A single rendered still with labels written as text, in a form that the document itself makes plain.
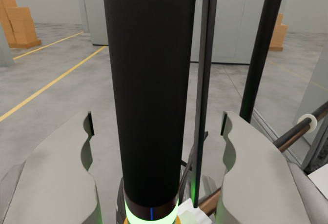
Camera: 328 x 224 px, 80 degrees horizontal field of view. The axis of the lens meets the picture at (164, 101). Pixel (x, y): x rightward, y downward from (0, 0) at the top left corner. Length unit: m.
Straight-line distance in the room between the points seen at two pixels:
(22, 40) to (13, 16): 0.75
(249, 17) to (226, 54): 1.05
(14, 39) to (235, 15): 6.98
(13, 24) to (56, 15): 6.07
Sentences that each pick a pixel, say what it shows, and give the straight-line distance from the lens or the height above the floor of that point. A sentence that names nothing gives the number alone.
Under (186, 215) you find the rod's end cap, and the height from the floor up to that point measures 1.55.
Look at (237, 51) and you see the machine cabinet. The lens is 5.93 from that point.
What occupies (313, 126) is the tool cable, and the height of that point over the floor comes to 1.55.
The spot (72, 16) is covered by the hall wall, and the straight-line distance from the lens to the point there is 13.74.
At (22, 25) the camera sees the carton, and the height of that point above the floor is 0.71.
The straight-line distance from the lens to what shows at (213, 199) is 0.22.
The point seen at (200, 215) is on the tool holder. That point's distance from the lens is 0.21.
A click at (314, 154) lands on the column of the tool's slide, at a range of 0.90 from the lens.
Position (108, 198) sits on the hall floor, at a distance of 2.16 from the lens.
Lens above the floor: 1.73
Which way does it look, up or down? 29 degrees down
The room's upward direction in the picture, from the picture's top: 2 degrees clockwise
